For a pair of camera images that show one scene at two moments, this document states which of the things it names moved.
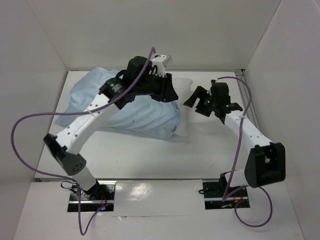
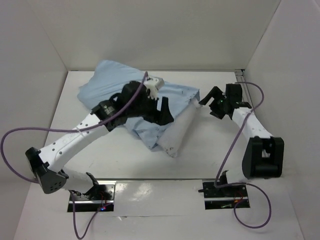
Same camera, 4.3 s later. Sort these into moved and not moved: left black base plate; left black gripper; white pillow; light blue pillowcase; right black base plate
Moved: light blue pillowcase; white pillow; left black gripper
Not moved: left black base plate; right black base plate
